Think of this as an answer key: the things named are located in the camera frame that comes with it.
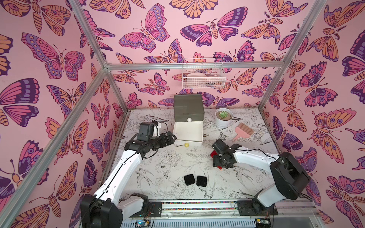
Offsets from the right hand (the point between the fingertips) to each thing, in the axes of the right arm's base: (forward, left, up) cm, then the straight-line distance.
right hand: (216, 164), depth 89 cm
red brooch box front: (-3, -1, +3) cm, 5 cm away
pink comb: (+27, -22, 0) cm, 35 cm away
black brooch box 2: (-11, +10, +1) cm, 14 cm away
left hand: (+6, +27, +20) cm, 34 cm away
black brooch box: (-9, +17, -1) cm, 19 cm away
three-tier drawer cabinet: (+22, +18, +18) cm, 34 cm away
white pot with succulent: (+30, -7, +10) cm, 33 cm away
